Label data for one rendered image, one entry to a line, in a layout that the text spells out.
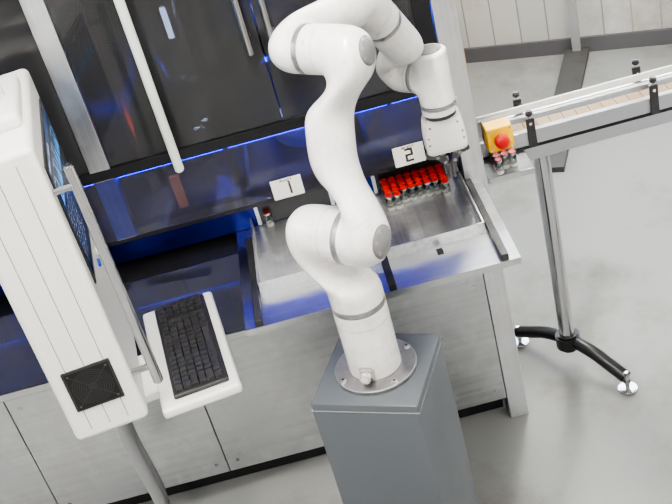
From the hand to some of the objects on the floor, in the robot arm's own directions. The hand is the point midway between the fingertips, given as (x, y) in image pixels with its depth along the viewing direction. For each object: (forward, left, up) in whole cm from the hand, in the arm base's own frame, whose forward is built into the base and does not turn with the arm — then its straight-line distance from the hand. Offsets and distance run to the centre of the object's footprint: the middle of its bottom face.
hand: (451, 168), depth 261 cm
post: (+32, +4, -110) cm, 115 cm away
